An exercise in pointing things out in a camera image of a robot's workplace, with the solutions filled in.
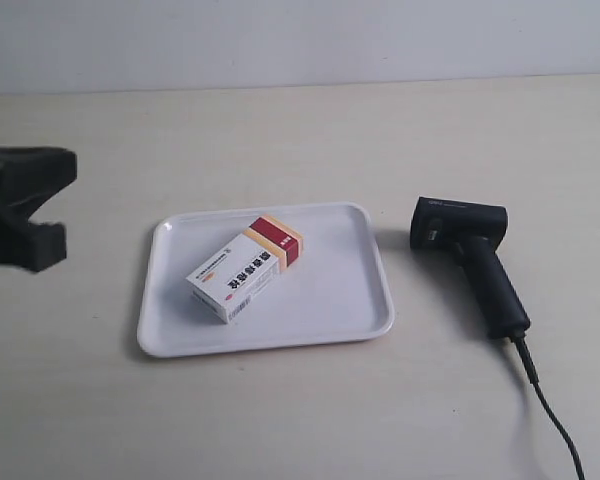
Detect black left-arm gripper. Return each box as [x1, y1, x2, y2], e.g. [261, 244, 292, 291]
[0, 146, 77, 273]

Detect black barcode scanner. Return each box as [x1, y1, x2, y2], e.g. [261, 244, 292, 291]
[409, 197, 531, 342]

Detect white red medicine box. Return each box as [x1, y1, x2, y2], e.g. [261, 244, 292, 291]
[186, 215, 304, 324]

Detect white plastic tray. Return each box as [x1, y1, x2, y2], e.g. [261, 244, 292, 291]
[137, 202, 395, 358]

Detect black scanner cable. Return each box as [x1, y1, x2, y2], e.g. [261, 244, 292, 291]
[513, 329, 587, 480]

